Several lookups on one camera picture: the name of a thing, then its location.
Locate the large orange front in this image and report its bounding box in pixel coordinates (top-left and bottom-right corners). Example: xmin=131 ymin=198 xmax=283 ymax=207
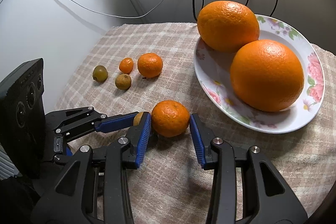
xmin=230 ymin=40 xmax=304 ymax=112

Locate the small brown longan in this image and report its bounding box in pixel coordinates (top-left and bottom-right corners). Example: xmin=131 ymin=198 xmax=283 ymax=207
xmin=115 ymin=74 xmax=131 ymax=90

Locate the green olive fruit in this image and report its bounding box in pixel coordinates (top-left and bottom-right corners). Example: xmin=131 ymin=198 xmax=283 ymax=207
xmin=92 ymin=65 xmax=108 ymax=83

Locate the beige plaid cloth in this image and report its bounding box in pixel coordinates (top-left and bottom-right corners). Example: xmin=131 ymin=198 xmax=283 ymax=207
xmin=56 ymin=23 xmax=335 ymax=223

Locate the small orange kumquat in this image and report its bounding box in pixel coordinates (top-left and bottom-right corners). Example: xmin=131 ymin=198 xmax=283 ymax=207
xmin=119 ymin=57 xmax=134 ymax=74

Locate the floral white plate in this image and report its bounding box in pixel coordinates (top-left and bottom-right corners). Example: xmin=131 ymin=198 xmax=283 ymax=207
xmin=194 ymin=15 xmax=325 ymax=134

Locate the large orange rear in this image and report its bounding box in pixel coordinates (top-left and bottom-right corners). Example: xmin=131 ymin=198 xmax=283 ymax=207
xmin=197 ymin=1 xmax=260 ymax=53

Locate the small mandarin far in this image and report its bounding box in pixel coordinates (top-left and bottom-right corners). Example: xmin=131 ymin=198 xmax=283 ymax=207
xmin=137 ymin=53 xmax=163 ymax=78

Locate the large orange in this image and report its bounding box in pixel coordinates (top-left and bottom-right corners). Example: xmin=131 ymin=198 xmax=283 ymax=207
xmin=197 ymin=1 xmax=260 ymax=53
xmin=230 ymin=40 xmax=304 ymax=112

